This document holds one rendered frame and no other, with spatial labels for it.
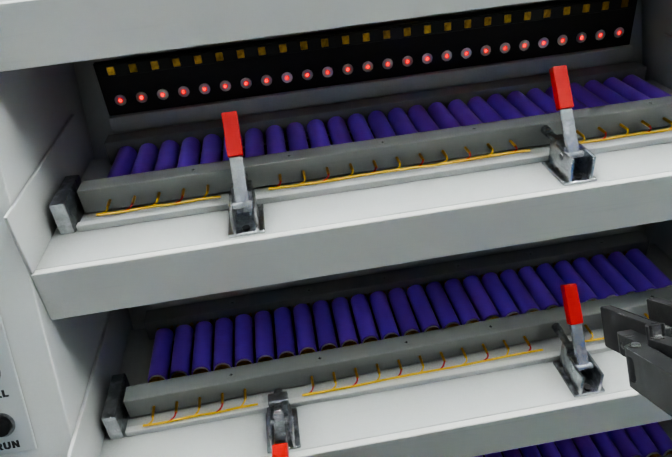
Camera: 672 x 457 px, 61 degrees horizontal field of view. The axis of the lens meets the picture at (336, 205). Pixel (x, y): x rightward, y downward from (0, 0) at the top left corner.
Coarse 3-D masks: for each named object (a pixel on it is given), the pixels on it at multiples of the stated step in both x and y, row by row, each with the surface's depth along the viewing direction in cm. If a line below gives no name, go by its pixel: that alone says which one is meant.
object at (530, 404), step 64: (448, 256) 63; (128, 384) 53; (320, 384) 53; (448, 384) 52; (512, 384) 51; (128, 448) 49; (192, 448) 49; (256, 448) 48; (320, 448) 48; (384, 448) 48; (448, 448) 49; (512, 448) 51
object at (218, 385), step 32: (512, 320) 55; (544, 320) 54; (320, 352) 54; (352, 352) 53; (384, 352) 53; (416, 352) 53; (448, 352) 54; (160, 384) 52; (192, 384) 52; (224, 384) 52; (256, 384) 52; (288, 384) 53; (192, 416) 50
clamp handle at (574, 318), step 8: (568, 288) 50; (576, 288) 50; (568, 296) 50; (576, 296) 50; (568, 304) 50; (576, 304) 50; (568, 312) 50; (576, 312) 50; (568, 320) 50; (576, 320) 50; (576, 328) 50; (576, 336) 50; (576, 344) 50; (584, 344) 50; (576, 352) 50; (584, 352) 50; (576, 360) 50; (584, 360) 50
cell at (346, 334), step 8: (336, 304) 60; (344, 304) 60; (336, 312) 59; (344, 312) 58; (336, 320) 58; (344, 320) 57; (352, 320) 58; (336, 328) 58; (344, 328) 56; (352, 328) 57; (344, 336) 56; (352, 336) 56
